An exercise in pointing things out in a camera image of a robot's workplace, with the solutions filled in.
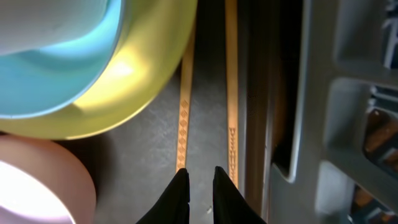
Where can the grey dishwasher rack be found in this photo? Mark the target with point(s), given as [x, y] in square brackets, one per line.
[342, 167]

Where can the white bowl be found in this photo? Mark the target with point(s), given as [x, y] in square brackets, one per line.
[42, 182]

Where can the white paper cup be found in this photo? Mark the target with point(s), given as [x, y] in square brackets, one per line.
[30, 24]

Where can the light blue small plate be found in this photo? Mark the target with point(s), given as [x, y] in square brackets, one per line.
[46, 79]

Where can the yellow plate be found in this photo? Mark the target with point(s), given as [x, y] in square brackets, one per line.
[155, 43]

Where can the dark brown serving tray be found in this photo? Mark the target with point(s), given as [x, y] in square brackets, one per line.
[131, 165]

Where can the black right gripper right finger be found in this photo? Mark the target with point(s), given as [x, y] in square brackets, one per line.
[229, 206]

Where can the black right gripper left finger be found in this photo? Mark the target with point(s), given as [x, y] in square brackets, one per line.
[173, 205]

